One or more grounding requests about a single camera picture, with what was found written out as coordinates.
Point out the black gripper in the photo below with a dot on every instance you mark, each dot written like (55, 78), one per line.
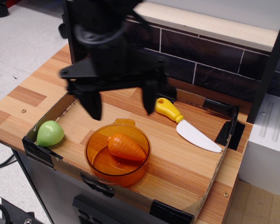
(112, 63)

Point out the orange plastic toy carrot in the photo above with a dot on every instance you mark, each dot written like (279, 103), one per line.
(124, 147)

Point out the orange transparent plastic pot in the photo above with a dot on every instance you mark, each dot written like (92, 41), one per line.
(112, 169)

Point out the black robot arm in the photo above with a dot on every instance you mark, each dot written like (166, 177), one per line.
(104, 16)

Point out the cardboard fence with black tape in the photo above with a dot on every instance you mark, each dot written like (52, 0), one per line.
(180, 176)

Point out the green plastic toy pear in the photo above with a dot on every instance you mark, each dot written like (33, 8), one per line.
(49, 133)

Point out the black caster wheel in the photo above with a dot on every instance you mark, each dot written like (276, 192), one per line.
(62, 29)

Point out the dark brick pattern backsplash panel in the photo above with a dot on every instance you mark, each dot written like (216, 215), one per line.
(215, 54)

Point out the white ribbed sink block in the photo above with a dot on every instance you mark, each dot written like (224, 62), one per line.
(261, 162)

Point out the yellow handled toy knife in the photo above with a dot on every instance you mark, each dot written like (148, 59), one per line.
(164, 107)

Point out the black vertical post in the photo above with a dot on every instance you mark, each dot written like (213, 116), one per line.
(265, 81)

